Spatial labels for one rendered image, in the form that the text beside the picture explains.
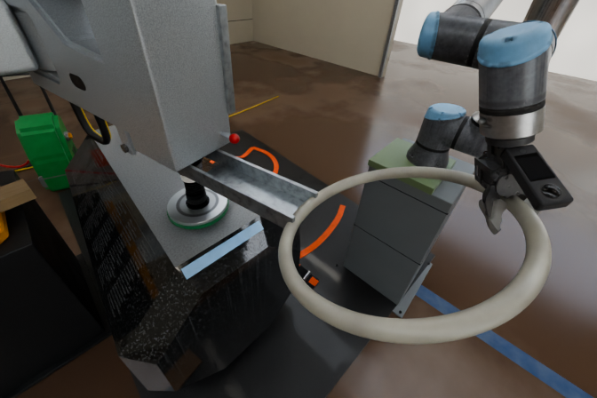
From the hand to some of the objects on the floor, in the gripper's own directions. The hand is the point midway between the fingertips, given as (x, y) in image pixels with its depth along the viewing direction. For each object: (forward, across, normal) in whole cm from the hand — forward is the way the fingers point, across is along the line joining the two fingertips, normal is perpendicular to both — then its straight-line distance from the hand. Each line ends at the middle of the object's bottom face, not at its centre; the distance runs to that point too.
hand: (512, 228), depth 55 cm
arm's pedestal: (+103, +21, -98) cm, 143 cm away
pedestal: (+46, +211, -38) cm, 219 cm away
